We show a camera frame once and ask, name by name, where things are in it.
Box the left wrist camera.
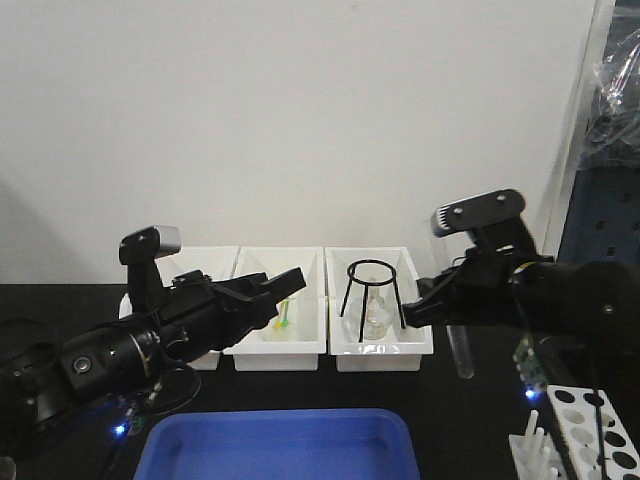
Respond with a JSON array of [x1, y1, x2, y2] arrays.
[[118, 225, 182, 266]]

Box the white middle storage bin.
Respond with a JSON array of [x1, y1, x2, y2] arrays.
[[223, 247, 327, 371]]

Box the black wire tripod stand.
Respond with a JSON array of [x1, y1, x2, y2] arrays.
[[339, 258, 407, 344]]

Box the yellow green stirring sticks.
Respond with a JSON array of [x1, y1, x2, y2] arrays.
[[271, 298, 292, 331]]

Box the clear beaker in bin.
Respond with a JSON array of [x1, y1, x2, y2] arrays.
[[260, 294, 300, 342]]

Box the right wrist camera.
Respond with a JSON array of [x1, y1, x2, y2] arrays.
[[430, 189, 526, 238]]

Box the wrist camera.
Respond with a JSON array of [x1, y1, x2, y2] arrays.
[[430, 189, 526, 238], [118, 225, 182, 266]]

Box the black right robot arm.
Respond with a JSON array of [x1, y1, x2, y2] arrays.
[[402, 218, 639, 354]]

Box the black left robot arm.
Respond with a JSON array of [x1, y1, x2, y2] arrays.
[[1, 268, 306, 454]]

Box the white storage bin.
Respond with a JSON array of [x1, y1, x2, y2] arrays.
[[223, 247, 327, 371], [324, 247, 434, 373], [118, 246, 240, 371]]

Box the grey pegboard drying rack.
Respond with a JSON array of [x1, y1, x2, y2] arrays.
[[558, 167, 639, 265]]

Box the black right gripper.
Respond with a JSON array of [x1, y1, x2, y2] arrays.
[[401, 219, 547, 330]]

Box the clear glass beaker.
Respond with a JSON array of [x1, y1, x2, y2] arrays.
[[0, 456, 16, 480]]

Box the white left storage bin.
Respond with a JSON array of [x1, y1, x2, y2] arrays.
[[118, 246, 240, 371]]

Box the clear glass flask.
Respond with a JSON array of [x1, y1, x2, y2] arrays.
[[343, 284, 392, 343]]

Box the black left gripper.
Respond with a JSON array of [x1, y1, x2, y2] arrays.
[[119, 267, 307, 374]]

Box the white right storage bin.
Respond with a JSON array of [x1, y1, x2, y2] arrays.
[[324, 247, 434, 373]]

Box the white test tube rack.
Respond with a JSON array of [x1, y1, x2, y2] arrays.
[[508, 385, 639, 479]]

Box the clear plastic bag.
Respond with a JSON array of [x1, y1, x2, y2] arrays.
[[579, 11, 639, 170]]

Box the blue plastic tray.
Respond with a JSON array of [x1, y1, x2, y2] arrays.
[[135, 408, 420, 479]]

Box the clear glass test tube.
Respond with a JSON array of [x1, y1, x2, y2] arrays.
[[422, 219, 475, 379]]

